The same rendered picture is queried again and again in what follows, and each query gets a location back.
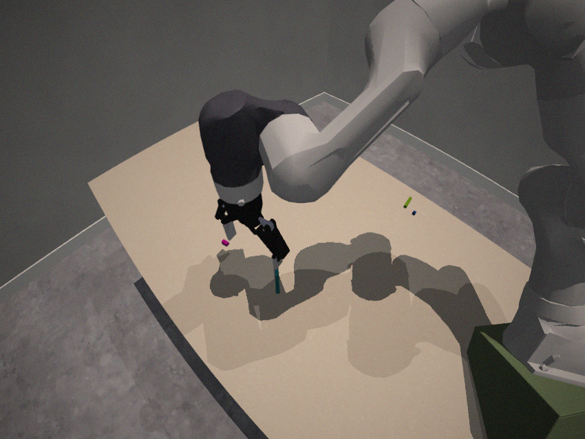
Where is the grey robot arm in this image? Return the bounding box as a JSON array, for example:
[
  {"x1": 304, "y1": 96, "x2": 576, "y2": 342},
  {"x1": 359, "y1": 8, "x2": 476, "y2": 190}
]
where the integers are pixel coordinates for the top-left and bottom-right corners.
[{"x1": 198, "y1": 0, "x2": 585, "y2": 387}]

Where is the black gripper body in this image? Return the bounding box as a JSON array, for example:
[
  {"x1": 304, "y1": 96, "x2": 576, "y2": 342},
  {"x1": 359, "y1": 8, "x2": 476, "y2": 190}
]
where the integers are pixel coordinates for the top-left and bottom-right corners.
[{"x1": 223, "y1": 193, "x2": 264, "y2": 228}]

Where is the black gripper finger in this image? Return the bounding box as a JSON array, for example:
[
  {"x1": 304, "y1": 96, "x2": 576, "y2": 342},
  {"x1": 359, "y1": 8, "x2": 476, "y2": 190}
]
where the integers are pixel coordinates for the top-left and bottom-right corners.
[
  {"x1": 242, "y1": 217, "x2": 290, "y2": 270},
  {"x1": 215, "y1": 199, "x2": 237, "y2": 241}
]

